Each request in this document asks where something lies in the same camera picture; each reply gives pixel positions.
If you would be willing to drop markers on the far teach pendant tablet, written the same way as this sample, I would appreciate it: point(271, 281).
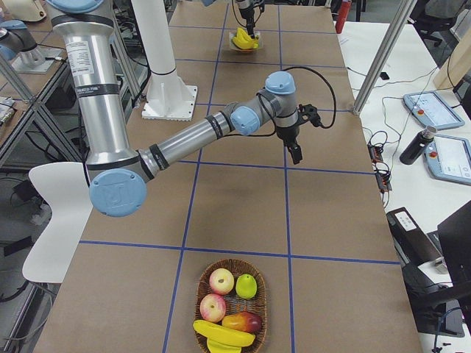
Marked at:
point(430, 109)

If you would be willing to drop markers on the yellow banana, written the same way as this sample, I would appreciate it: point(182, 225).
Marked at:
point(237, 48)
point(222, 334)
point(240, 38)

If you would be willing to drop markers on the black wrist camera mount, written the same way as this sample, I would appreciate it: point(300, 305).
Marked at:
point(308, 113)

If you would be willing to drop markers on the black computer monitor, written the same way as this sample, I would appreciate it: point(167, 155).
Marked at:
point(445, 310)

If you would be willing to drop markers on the wicker fruit basket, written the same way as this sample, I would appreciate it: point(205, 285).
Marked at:
point(234, 303)

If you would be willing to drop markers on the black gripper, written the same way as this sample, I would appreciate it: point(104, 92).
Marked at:
point(245, 12)
point(287, 134)

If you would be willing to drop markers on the black water bottle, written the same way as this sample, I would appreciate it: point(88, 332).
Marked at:
point(418, 145)

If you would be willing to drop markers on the yellow banana basket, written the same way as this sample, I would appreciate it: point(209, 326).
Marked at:
point(252, 42)

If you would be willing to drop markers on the red yellow apple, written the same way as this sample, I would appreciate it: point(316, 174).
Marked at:
point(212, 308)

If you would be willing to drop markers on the teach pendant tablet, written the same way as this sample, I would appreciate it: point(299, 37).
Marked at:
point(448, 159)
point(430, 109)

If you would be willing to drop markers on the green pear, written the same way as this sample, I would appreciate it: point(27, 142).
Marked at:
point(246, 286)

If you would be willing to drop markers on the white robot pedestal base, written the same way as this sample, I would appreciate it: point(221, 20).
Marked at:
point(167, 96)

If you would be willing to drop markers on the near teach pendant tablet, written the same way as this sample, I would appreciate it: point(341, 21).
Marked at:
point(448, 159)

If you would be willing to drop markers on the aluminium frame post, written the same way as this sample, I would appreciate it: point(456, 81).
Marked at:
point(387, 44)

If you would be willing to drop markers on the grey square plate orange rim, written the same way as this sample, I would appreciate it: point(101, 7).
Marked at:
point(231, 46)

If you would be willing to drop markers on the red fire extinguisher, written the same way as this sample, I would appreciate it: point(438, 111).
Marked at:
point(342, 15)

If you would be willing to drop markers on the yellow starfruit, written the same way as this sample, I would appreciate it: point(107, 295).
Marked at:
point(217, 347)

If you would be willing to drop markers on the red mango fruit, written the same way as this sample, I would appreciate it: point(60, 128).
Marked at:
point(243, 321)

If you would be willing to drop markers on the black desktop box white label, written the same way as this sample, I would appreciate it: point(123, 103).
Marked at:
point(414, 249)

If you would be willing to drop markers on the white chair back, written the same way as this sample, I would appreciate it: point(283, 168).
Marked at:
point(62, 185)

